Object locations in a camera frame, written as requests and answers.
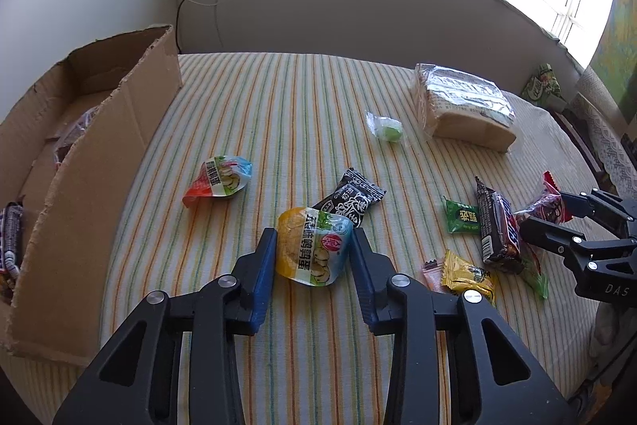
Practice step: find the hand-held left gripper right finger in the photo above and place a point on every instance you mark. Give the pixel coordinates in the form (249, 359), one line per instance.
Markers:
(362, 285)

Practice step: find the yellow egg snack packet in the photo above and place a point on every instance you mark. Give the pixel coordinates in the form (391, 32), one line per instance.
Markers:
(308, 245)

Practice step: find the bread loaf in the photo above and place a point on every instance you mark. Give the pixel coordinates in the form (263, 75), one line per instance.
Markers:
(463, 116)

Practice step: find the small yellow snack packet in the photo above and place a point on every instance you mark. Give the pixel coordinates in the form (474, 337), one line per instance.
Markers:
(465, 278)

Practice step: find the green wall poster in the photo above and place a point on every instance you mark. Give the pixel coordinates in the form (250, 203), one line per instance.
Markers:
(622, 46)

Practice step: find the cardboard box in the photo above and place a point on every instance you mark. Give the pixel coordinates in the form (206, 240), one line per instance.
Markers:
(99, 181)

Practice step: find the green candy wrapper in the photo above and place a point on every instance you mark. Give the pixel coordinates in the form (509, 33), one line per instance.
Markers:
(536, 280)

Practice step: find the white lace cloth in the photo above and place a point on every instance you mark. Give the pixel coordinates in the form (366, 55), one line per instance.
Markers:
(609, 141)

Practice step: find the green snack bag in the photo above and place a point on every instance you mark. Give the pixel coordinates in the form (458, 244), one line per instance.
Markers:
(540, 86)

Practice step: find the green candy in clear wrapper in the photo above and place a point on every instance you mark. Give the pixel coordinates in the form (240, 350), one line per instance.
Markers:
(390, 131)

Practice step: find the black snack packet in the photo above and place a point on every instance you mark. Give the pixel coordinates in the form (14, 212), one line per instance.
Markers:
(348, 203)

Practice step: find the striped cloth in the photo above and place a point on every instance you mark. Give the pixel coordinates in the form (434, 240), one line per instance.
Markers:
(298, 116)

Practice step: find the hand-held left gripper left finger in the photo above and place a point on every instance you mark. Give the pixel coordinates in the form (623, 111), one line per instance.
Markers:
(263, 285)

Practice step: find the small pink snack packet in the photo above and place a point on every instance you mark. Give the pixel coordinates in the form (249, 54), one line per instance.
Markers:
(432, 274)

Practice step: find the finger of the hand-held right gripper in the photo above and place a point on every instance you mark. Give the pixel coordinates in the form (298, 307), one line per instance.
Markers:
(597, 206)
(552, 238)

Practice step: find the red blue egg snack packet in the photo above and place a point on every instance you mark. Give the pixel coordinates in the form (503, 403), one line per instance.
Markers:
(219, 178)

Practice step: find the small green snack packet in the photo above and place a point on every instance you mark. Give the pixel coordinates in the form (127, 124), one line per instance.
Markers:
(462, 216)

